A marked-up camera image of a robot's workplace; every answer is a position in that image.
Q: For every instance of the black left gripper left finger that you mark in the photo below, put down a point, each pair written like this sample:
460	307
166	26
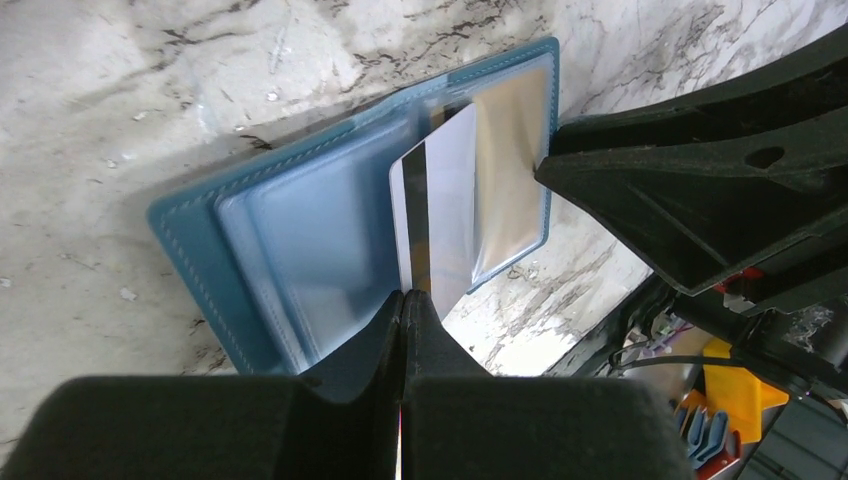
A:
337	420

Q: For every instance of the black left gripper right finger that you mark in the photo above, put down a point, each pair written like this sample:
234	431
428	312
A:
458	421

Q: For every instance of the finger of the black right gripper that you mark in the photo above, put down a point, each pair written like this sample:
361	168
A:
799	90

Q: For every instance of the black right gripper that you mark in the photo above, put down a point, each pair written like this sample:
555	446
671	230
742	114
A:
699	212

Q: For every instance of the blue leather card holder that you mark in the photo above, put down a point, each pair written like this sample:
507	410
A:
292	252

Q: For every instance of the gold credit card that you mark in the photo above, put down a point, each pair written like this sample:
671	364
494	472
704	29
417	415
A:
512	127

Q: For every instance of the silver magnetic stripe card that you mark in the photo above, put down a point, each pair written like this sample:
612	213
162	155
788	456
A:
432	188

